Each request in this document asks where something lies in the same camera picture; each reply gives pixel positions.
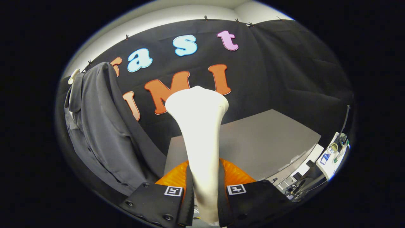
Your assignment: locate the cream clothes hanger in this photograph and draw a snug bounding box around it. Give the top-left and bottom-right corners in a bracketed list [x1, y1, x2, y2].
[68, 69, 80, 85]

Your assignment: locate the white garment steamer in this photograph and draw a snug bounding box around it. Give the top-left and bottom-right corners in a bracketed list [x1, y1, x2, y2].
[165, 85, 229, 226]

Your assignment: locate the white side desk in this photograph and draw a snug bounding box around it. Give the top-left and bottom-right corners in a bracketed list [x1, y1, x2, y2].
[316, 132, 350, 181]

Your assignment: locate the grey drawer cabinet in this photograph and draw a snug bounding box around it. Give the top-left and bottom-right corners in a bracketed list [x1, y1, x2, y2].
[164, 109, 322, 190]

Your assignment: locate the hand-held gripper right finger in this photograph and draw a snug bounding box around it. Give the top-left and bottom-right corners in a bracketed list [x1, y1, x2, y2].
[218, 158, 296, 228]

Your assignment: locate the grey button shirt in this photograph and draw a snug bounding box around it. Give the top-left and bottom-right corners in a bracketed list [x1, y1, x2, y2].
[64, 62, 167, 197]

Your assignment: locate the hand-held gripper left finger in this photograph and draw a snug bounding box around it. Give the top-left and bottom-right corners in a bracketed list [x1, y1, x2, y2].
[119, 161, 195, 227]

